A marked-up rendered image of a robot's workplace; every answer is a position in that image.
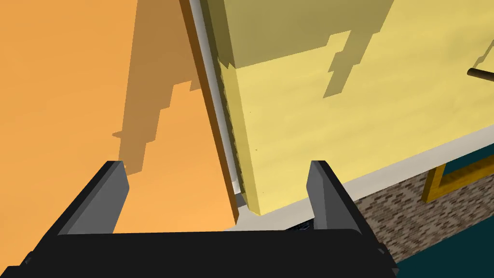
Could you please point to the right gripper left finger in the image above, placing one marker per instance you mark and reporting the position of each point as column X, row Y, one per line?
column 101, row 202

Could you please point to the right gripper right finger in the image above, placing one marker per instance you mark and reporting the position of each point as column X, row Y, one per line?
column 328, row 200

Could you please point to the yellow framed picture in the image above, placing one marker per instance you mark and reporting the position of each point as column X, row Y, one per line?
column 455, row 177

